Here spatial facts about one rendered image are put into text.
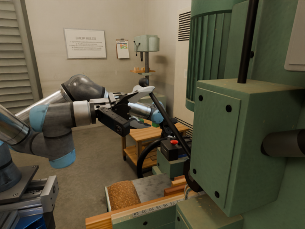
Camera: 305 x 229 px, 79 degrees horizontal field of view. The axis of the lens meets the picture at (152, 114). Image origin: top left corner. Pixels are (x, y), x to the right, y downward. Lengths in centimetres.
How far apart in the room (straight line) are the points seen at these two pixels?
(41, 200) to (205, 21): 89
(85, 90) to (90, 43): 258
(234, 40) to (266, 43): 11
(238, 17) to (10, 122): 59
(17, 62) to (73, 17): 107
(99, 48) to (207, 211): 324
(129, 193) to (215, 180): 39
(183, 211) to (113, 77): 328
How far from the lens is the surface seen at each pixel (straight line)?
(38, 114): 57
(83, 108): 56
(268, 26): 29
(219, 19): 43
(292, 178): 29
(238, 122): 21
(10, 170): 98
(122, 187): 62
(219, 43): 42
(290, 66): 19
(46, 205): 98
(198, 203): 37
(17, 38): 334
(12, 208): 102
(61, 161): 62
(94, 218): 55
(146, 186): 68
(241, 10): 39
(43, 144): 63
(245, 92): 20
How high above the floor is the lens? 133
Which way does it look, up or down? 18 degrees down
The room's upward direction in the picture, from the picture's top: straight up
